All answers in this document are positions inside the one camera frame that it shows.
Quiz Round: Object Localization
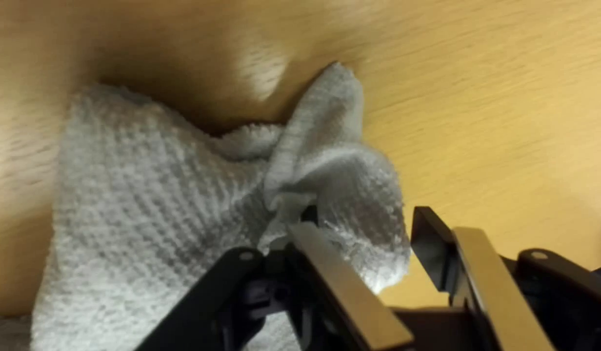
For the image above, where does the white towel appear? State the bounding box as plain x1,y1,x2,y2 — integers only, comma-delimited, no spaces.
28,60,413,351

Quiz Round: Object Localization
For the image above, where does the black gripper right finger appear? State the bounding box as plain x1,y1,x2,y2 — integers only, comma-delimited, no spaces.
407,204,601,351

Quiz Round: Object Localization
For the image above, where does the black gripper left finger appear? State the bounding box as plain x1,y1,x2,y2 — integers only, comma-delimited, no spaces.
134,220,417,351

